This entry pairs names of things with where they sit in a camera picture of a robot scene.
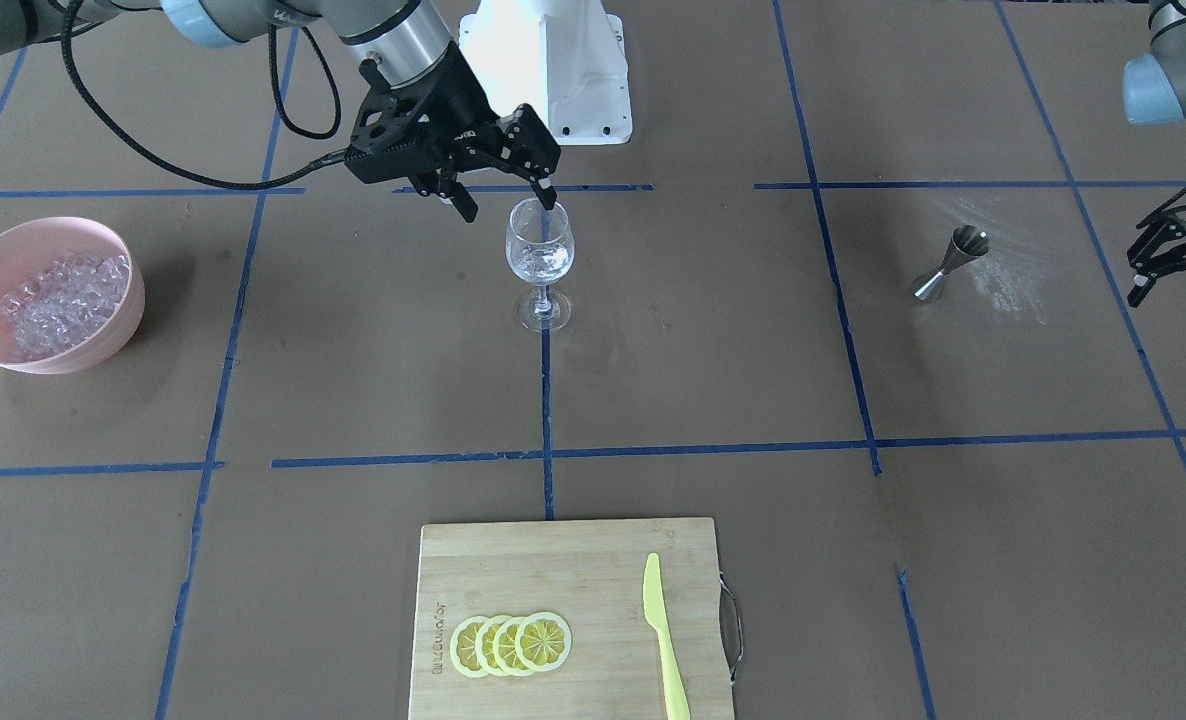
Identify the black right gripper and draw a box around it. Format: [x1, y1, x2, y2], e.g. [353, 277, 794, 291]
[352, 45, 561, 223]

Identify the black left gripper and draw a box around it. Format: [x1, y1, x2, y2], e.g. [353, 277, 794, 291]
[1127, 214, 1186, 307]

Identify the clear wine glass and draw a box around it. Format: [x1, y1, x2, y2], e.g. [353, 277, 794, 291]
[505, 199, 576, 333]

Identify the steel jigger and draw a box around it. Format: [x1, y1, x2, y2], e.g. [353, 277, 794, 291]
[913, 225, 991, 304]

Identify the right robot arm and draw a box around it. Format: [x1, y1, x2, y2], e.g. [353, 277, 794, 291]
[0, 1, 561, 222]

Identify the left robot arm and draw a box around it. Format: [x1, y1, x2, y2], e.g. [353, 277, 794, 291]
[1123, 1, 1186, 307]

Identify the pile of ice cubes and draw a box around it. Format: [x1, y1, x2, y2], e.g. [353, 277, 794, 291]
[0, 251, 130, 363]

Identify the bamboo cutting board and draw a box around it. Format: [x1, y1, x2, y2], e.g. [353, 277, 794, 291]
[407, 518, 735, 719]

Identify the pink bowl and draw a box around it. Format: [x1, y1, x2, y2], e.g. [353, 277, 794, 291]
[0, 217, 146, 375]

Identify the yellow plastic knife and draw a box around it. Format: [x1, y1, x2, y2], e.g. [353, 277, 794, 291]
[640, 552, 691, 719]

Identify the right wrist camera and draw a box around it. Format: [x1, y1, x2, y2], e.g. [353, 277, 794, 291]
[343, 140, 453, 184]

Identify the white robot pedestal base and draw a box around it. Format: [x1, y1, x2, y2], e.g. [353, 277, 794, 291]
[459, 1, 635, 146]

